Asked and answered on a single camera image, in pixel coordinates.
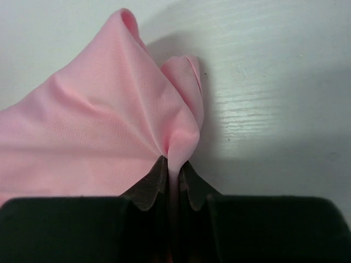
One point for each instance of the pink t-shirt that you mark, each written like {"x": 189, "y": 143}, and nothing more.
{"x": 98, "y": 125}

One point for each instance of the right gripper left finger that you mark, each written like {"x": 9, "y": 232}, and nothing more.
{"x": 131, "y": 227}

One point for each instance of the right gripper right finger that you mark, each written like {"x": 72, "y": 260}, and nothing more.
{"x": 223, "y": 228}

